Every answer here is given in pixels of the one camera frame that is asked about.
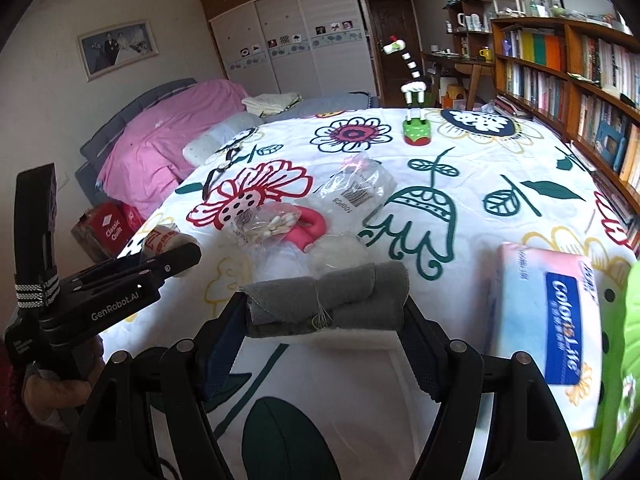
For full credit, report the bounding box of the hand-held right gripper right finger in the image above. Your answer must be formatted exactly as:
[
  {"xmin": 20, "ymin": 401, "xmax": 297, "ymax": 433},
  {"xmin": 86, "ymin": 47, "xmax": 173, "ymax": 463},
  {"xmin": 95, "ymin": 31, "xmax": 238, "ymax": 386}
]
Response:
[{"xmin": 397, "ymin": 297, "xmax": 583, "ymax": 480}]

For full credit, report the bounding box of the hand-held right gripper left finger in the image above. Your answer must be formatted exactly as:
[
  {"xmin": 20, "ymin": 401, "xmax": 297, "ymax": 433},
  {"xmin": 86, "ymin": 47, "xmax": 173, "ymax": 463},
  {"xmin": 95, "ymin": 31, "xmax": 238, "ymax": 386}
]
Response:
[{"xmin": 65, "ymin": 292, "xmax": 251, "ymax": 480}]

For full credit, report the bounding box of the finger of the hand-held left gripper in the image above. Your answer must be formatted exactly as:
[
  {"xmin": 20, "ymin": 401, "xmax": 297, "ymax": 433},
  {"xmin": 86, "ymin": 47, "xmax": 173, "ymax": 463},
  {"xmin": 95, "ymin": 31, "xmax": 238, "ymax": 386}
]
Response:
[{"xmin": 60, "ymin": 242, "xmax": 203, "ymax": 292}]

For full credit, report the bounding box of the white gauze roll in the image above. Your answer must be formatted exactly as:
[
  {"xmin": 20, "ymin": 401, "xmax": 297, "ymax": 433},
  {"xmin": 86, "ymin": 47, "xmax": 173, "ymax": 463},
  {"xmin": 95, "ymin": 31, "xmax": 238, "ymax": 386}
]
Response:
[{"xmin": 141, "ymin": 226, "xmax": 201, "ymax": 277}]

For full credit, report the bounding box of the clear bag of cotton swabs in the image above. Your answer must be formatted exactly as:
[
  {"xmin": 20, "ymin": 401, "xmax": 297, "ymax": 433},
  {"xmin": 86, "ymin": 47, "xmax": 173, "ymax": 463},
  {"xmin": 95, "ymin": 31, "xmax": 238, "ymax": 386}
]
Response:
[{"xmin": 227, "ymin": 203, "xmax": 303, "ymax": 247}]

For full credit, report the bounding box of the grey cloth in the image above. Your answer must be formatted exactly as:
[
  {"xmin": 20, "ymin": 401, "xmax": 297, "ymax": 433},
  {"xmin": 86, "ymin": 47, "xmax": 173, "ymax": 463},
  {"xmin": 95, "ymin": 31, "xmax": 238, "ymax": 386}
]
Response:
[{"xmin": 239, "ymin": 260, "xmax": 412, "ymax": 339}]

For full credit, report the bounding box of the clear bag of white cotton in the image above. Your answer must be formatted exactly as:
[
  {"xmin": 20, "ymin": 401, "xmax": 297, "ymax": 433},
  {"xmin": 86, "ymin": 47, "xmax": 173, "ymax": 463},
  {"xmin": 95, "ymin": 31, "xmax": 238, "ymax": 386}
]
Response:
[{"xmin": 306, "ymin": 235, "xmax": 375, "ymax": 279}]

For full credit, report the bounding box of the pink soft ring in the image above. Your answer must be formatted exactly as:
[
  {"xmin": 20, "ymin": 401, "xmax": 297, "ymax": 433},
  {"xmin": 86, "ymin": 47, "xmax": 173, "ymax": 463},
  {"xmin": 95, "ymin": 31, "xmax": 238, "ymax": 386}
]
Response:
[{"xmin": 287, "ymin": 208, "xmax": 329, "ymax": 252}]

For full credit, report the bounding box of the clear bag of cotton pads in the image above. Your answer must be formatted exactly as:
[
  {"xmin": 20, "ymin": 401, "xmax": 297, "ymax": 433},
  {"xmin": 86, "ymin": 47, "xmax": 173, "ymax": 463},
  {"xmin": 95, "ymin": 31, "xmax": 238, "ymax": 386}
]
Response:
[{"xmin": 312, "ymin": 156, "xmax": 396, "ymax": 212}]

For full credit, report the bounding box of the green plastic bag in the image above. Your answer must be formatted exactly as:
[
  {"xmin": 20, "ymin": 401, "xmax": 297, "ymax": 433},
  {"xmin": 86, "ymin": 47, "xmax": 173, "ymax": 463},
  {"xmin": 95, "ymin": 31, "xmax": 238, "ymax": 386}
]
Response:
[{"xmin": 595, "ymin": 259, "xmax": 640, "ymax": 471}]

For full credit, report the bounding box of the person's left hand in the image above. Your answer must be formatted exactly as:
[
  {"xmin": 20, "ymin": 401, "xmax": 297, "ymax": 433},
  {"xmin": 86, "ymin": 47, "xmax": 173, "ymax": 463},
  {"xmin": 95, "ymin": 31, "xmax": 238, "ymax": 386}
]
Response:
[{"xmin": 22, "ymin": 337, "xmax": 107, "ymax": 411}]

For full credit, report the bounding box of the red quilt package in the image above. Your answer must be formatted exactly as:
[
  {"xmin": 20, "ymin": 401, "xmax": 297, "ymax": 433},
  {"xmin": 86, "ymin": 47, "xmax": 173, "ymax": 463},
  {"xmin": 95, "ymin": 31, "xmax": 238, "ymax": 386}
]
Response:
[{"xmin": 71, "ymin": 202, "xmax": 144, "ymax": 262}]

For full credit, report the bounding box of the pastel tissue pack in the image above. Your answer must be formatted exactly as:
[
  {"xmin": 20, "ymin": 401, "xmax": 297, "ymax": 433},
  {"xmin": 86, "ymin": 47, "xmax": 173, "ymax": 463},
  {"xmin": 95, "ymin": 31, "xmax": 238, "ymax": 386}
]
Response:
[{"xmin": 486, "ymin": 241, "xmax": 604, "ymax": 432}]

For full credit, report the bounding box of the white dotted pillow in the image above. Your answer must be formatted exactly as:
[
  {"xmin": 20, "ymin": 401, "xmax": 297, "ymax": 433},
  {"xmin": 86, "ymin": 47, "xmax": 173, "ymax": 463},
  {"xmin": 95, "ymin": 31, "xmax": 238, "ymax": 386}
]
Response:
[{"xmin": 182, "ymin": 112, "xmax": 262, "ymax": 167}]

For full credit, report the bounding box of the pink duvet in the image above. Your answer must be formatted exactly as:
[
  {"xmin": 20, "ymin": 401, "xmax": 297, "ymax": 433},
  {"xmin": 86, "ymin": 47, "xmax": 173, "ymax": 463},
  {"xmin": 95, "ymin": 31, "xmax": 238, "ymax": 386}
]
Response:
[{"xmin": 97, "ymin": 79, "xmax": 251, "ymax": 219}]

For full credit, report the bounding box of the grey bed headboard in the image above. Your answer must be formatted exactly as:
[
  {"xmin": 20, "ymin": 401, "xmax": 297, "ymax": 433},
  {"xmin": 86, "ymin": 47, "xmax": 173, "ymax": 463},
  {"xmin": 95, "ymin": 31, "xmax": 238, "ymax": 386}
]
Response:
[{"xmin": 75, "ymin": 78, "xmax": 198, "ymax": 207}]

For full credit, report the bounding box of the folded cream blanket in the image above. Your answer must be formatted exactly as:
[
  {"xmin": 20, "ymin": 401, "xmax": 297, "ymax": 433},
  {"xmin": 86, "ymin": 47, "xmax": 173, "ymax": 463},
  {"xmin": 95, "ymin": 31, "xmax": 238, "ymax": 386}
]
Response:
[{"xmin": 242, "ymin": 92, "xmax": 304, "ymax": 117}]

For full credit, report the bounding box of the white floral blanket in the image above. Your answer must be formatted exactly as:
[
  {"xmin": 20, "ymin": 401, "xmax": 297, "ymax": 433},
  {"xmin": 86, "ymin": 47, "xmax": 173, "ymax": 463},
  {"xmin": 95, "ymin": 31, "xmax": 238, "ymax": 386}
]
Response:
[{"xmin": 122, "ymin": 107, "xmax": 640, "ymax": 480}]

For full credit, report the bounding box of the grey-blue bed sheet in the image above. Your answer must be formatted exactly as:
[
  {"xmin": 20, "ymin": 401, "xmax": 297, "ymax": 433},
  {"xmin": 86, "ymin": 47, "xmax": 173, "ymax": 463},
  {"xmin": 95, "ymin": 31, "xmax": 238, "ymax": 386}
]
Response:
[{"xmin": 260, "ymin": 91, "xmax": 381, "ymax": 124}]

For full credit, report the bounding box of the framed black-and-white photo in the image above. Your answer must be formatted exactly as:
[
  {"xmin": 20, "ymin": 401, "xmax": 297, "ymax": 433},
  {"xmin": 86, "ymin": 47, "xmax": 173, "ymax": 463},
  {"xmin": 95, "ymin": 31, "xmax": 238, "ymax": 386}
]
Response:
[{"xmin": 76, "ymin": 19, "xmax": 160, "ymax": 83}]

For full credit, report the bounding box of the striped giraffe toy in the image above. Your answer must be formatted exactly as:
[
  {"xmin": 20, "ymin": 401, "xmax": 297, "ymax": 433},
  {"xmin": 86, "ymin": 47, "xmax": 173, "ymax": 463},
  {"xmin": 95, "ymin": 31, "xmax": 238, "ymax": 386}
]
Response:
[{"xmin": 382, "ymin": 35, "xmax": 434, "ymax": 147}]

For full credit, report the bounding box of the white sliding-door wardrobe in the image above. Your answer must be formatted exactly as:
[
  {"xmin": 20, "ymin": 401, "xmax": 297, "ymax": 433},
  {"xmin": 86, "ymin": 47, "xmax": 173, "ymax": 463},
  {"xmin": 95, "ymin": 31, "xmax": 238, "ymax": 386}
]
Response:
[{"xmin": 198, "ymin": 0, "xmax": 381, "ymax": 107}]

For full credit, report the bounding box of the yellow plastic stool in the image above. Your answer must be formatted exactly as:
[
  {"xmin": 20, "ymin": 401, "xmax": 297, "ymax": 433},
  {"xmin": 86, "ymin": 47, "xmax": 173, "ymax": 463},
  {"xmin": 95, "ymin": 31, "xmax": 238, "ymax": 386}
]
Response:
[{"xmin": 442, "ymin": 84, "xmax": 466, "ymax": 110}]

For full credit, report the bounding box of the wooden desk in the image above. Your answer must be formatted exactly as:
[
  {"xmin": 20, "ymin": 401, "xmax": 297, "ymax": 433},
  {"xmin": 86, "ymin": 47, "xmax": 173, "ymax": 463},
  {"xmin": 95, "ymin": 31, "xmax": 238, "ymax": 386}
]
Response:
[{"xmin": 422, "ymin": 50, "xmax": 497, "ymax": 111}]

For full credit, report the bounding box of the wooden bookshelf with books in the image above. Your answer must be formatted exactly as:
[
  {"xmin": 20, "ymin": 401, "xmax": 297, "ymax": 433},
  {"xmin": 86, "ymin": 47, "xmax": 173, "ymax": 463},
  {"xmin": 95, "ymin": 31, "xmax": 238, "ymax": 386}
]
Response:
[{"xmin": 490, "ymin": 15, "xmax": 640, "ymax": 256}]

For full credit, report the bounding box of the dark wooden door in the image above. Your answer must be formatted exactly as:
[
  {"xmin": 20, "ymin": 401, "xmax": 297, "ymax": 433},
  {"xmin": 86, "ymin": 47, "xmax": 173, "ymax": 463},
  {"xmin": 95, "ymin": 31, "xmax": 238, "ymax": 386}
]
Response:
[{"xmin": 360, "ymin": 0, "xmax": 426, "ymax": 107}]

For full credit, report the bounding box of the small wooden desk shelf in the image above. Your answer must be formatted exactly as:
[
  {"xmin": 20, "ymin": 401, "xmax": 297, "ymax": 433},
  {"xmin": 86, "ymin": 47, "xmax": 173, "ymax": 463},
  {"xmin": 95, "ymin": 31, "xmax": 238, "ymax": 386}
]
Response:
[{"xmin": 442, "ymin": 0, "xmax": 496, "ymax": 61}]

